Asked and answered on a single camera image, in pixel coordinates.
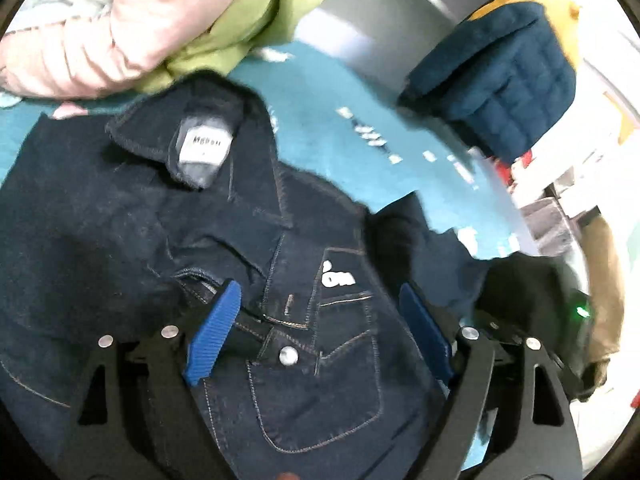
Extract red pillow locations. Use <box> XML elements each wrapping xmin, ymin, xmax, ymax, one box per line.
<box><xmin>504</xmin><ymin>152</ymin><xmax>533</xmax><ymax>183</ymax></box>

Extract khaki jacket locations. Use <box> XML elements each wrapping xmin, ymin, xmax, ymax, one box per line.
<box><xmin>582</xmin><ymin>215</ymin><xmax>628</xmax><ymax>366</ymax></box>

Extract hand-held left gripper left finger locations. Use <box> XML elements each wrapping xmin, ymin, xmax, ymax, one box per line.
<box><xmin>60</xmin><ymin>280</ymin><xmax>243</xmax><ymax>480</ymax></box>

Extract pink puffer jacket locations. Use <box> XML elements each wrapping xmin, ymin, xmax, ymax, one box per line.
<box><xmin>0</xmin><ymin>0</ymin><xmax>266</xmax><ymax>101</ymax></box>

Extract white bed headboard shelf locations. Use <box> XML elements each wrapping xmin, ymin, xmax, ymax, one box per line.
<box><xmin>295</xmin><ymin>0</ymin><xmax>481</xmax><ymax>63</ymax></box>

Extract navy and yellow puffer jacket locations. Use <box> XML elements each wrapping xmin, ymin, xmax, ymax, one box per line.
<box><xmin>397</xmin><ymin>0</ymin><xmax>583</xmax><ymax>166</ymax></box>

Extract dark denim jacket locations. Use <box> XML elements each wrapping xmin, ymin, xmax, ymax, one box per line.
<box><xmin>0</xmin><ymin>72</ymin><xmax>493</xmax><ymax>480</ymax></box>

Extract teal fish-print quilt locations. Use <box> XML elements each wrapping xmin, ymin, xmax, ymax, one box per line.
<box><xmin>0</xmin><ymin>42</ymin><xmax>541</xmax><ymax>263</ymax></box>

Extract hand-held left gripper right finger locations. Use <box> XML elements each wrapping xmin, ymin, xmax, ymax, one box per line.
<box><xmin>399</xmin><ymin>282</ymin><xmax>584</xmax><ymax>480</ymax></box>

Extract green puffer jacket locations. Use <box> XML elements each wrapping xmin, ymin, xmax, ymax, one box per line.
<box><xmin>142</xmin><ymin>0</ymin><xmax>333</xmax><ymax>93</ymax></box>

